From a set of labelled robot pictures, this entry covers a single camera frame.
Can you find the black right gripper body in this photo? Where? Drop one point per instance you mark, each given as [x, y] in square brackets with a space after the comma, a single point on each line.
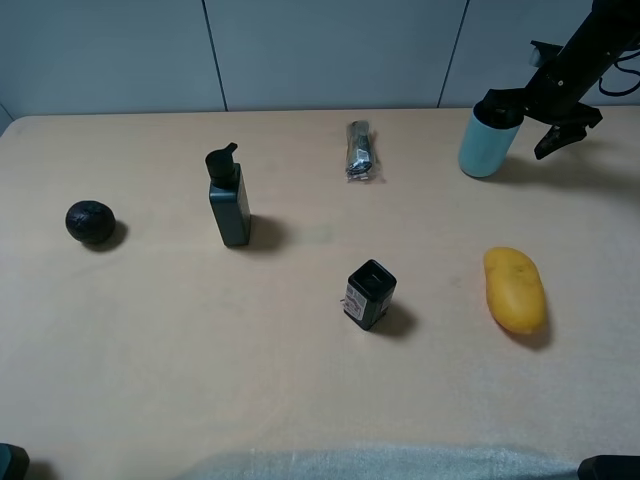
[553, 95]

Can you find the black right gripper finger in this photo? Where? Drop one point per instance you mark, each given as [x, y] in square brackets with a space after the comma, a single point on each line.
[558, 137]
[502, 108]

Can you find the light blue plastic cup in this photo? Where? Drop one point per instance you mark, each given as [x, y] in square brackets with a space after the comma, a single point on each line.
[484, 149]

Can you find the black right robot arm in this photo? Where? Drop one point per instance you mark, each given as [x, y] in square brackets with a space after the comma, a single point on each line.
[608, 36]

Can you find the yellow mango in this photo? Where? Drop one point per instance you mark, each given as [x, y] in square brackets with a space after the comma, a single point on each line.
[515, 293]

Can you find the black rectangular box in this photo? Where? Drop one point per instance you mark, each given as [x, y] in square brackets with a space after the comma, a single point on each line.
[368, 294]

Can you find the dark green pump bottle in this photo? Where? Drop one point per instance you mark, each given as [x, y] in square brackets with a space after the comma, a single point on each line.
[228, 198]

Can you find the light green cloth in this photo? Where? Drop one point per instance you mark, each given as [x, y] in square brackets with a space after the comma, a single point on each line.
[385, 462]

